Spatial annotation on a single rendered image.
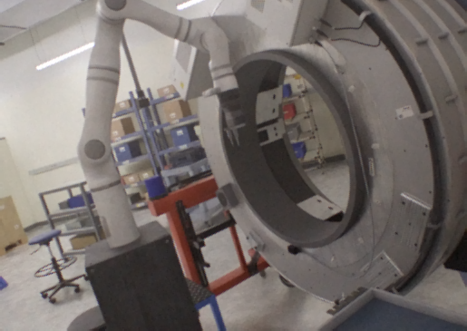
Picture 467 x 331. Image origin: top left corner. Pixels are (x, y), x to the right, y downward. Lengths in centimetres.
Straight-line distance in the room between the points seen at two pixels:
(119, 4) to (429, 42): 88
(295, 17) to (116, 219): 79
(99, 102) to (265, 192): 107
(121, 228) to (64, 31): 788
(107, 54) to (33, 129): 856
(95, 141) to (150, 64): 663
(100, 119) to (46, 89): 815
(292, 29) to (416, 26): 36
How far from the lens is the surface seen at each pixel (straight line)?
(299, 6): 123
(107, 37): 123
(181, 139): 682
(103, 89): 114
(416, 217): 128
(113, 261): 110
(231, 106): 123
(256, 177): 197
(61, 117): 909
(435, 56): 125
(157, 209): 249
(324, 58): 134
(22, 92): 977
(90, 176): 119
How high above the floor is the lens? 139
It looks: 7 degrees down
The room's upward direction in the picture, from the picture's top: 16 degrees counter-clockwise
